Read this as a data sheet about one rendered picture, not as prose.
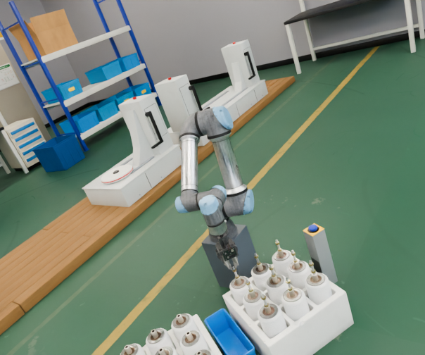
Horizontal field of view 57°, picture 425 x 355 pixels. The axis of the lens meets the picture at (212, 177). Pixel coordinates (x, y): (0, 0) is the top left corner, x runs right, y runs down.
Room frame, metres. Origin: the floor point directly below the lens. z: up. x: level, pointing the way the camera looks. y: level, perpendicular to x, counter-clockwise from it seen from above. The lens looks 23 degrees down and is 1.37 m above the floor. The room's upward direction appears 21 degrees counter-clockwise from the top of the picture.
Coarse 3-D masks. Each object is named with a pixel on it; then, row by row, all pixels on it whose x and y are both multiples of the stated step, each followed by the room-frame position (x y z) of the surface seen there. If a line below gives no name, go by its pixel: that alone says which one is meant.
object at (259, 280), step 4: (268, 264) 1.45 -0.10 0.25; (252, 272) 1.44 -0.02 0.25; (268, 272) 1.40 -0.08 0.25; (256, 276) 1.41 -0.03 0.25; (260, 276) 1.40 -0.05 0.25; (264, 276) 1.39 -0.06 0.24; (268, 276) 1.40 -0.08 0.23; (256, 280) 1.41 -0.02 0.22; (260, 280) 1.40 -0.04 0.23; (264, 280) 1.39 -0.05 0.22; (256, 284) 1.42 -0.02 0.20; (260, 284) 1.40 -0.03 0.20; (264, 284) 1.39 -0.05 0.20; (260, 288) 1.40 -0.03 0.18; (264, 288) 1.40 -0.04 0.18
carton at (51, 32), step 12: (60, 12) 6.44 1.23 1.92; (36, 24) 6.09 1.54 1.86; (48, 24) 6.24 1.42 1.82; (60, 24) 6.40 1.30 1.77; (24, 36) 6.21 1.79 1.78; (36, 36) 6.06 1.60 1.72; (48, 36) 6.19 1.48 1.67; (60, 36) 6.33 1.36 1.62; (72, 36) 6.50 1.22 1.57; (24, 48) 6.32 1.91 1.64; (48, 48) 6.12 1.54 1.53; (60, 48) 6.26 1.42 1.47
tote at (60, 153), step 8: (64, 136) 5.68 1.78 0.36; (72, 136) 5.49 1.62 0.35; (48, 144) 5.72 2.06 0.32; (56, 144) 5.27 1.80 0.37; (64, 144) 5.36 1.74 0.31; (72, 144) 5.45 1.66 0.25; (40, 152) 5.44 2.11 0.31; (48, 152) 5.33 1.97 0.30; (56, 152) 5.24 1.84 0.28; (64, 152) 5.32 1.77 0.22; (72, 152) 5.41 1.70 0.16; (80, 152) 5.50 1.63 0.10; (40, 160) 5.51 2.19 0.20; (48, 160) 5.39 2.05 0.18; (56, 160) 5.28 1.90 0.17; (64, 160) 5.28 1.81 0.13; (72, 160) 5.37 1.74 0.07; (80, 160) 5.46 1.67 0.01; (48, 168) 5.47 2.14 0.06; (56, 168) 5.35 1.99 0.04; (64, 168) 5.24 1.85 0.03
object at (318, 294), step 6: (306, 282) 1.25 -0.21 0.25; (324, 282) 1.22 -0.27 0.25; (306, 288) 1.25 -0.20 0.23; (312, 288) 1.22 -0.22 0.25; (318, 288) 1.21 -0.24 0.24; (324, 288) 1.21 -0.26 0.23; (330, 288) 1.23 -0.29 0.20; (312, 294) 1.22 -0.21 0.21; (318, 294) 1.21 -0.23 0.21; (324, 294) 1.21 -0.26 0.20; (330, 294) 1.22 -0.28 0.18; (312, 300) 1.23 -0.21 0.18; (318, 300) 1.21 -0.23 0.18; (324, 300) 1.20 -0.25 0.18
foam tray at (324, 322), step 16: (256, 288) 1.41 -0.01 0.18; (304, 288) 1.31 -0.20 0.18; (336, 288) 1.24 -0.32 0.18; (320, 304) 1.19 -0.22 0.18; (336, 304) 1.19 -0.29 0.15; (240, 320) 1.32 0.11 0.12; (256, 320) 1.23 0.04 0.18; (288, 320) 1.17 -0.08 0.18; (304, 320) 1.14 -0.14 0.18; (320, 320) 1.16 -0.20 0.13; (336, 320) 1.18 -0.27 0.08; (352, 320) 1.20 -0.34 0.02; (256, 336) 1.18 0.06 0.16; (288, 336) 1.11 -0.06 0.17; (304, 336) 1.13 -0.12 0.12; (320, 336) 1.15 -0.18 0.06; (336, 336) 1.17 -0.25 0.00; (272, 352) 1.08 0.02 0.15; (288, 352) 1.10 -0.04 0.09; (304, 352) 1.12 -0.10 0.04
